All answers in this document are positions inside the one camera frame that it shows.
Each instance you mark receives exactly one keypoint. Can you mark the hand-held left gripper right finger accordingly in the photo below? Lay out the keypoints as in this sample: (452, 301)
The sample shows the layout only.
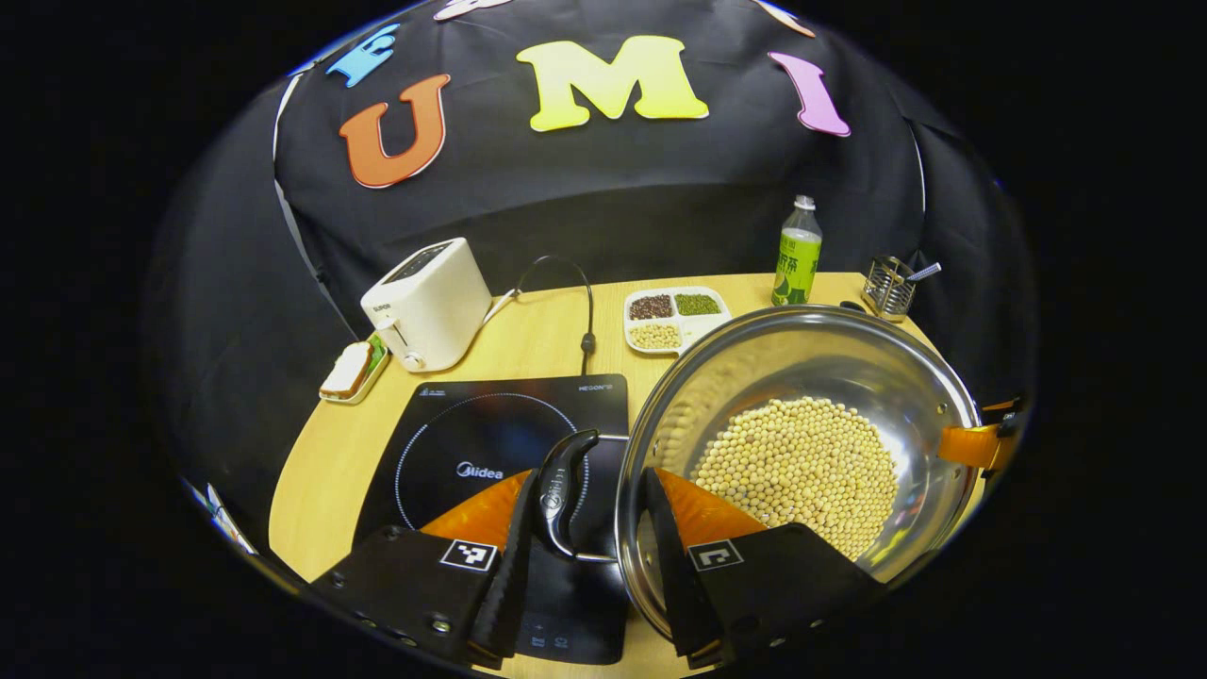
(669, 585)

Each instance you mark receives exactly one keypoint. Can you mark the white divided tray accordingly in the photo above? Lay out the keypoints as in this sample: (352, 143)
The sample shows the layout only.
(702, 330)

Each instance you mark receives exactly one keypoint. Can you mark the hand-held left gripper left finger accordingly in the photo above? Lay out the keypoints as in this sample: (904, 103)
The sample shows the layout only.
(514, 585)

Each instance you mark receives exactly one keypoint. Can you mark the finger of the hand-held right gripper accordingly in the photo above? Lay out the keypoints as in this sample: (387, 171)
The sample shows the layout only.
(971, 445)

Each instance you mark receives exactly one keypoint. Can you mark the metal spoon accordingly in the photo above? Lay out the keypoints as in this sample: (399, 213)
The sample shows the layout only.
(926, 272)

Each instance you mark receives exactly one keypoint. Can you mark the pile of red beans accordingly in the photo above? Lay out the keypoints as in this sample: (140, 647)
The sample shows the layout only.
(651, 307)

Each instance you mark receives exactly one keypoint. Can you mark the sandwich with lettuce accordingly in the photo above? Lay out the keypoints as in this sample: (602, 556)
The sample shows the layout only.
(346, 370)

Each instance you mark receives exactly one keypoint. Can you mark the pile of green mung beans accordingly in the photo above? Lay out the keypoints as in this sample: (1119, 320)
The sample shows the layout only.
(698, 304)

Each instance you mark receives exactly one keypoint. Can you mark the large heap of soybeans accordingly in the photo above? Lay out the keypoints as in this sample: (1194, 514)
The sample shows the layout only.
(801, 462)

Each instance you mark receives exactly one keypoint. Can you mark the small heap of soybeans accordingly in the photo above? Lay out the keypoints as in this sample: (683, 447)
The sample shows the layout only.
(654, 337)

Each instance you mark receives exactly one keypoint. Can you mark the stainless steel pot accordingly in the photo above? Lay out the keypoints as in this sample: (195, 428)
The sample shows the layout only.
(820, 358)

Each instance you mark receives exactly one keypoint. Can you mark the black backdrop cloth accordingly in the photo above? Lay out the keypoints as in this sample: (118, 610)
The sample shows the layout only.
(613, 189)

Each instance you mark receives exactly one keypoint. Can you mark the small white plate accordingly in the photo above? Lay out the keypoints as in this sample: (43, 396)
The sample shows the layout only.
(377, 372)

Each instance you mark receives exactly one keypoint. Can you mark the black induction cooktop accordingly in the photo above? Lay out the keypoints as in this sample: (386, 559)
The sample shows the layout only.
(453, 424)

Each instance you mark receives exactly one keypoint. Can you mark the white toaster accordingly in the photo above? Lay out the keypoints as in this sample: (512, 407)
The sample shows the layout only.
(429, 302)

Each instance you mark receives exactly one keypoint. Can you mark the green label drink bottle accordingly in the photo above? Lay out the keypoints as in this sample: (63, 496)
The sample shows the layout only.
(797, 264)

